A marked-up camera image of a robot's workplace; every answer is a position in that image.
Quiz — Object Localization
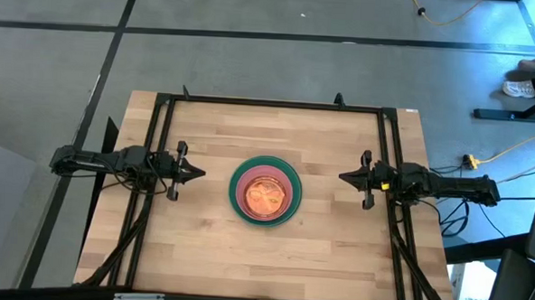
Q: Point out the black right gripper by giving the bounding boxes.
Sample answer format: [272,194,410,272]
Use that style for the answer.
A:
[336,148,393,212]

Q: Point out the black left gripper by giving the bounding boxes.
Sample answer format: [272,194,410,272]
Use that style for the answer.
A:
[151,139,208,204]

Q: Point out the pale floor cable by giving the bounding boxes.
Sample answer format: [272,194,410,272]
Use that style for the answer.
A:
[494,152,535,186]

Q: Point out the large dark green plastic plate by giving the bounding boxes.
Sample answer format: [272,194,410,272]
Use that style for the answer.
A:
[226,153,305,230]

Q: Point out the black metal table frame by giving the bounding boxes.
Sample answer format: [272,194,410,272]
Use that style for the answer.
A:
[107,82,434,300]

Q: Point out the white printed box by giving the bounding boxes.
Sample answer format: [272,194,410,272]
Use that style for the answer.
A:
[448,259,499,300]

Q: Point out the yellow extension cable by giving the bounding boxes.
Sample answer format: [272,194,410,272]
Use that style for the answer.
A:
[404,0,486,30]

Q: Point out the yellow floor cable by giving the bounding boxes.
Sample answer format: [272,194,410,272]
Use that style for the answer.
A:
[477,124,535,166]

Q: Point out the silver metal bracket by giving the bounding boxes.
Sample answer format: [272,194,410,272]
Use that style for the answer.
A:
[114,291,166,300]

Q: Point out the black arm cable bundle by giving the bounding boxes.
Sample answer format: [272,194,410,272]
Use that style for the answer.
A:
[390,225,455,300]
[76,191,154,291]

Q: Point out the black desk leg frame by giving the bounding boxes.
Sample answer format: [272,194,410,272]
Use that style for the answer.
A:
[472,89,535,123]

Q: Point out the small clear orange plate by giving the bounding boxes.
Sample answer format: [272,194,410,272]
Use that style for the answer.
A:
[243,174,290,217]

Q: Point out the medium pink plastic plate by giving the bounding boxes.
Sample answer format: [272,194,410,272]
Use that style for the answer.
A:
[234,163,296,222]

